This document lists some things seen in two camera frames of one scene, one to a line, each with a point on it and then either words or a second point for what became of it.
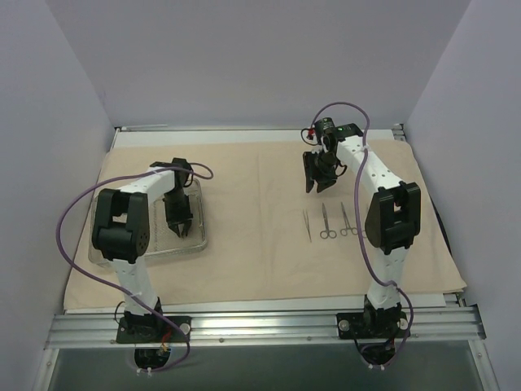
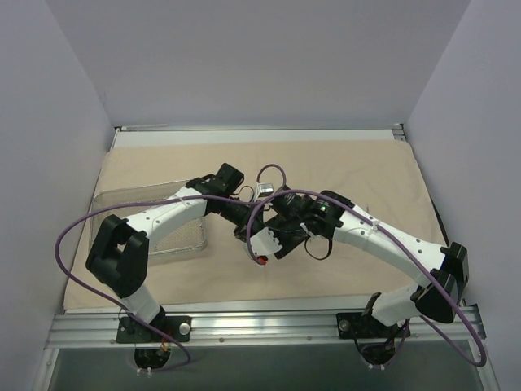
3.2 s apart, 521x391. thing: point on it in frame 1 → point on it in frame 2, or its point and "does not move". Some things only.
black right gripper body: (316, 173) → (281, 224)
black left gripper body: (178, 216) → (246, 228)
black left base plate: (154, 330) does not move
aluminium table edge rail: (398, 132) does not move
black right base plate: (351, 326) does not move
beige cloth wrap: (271, 243) does not move
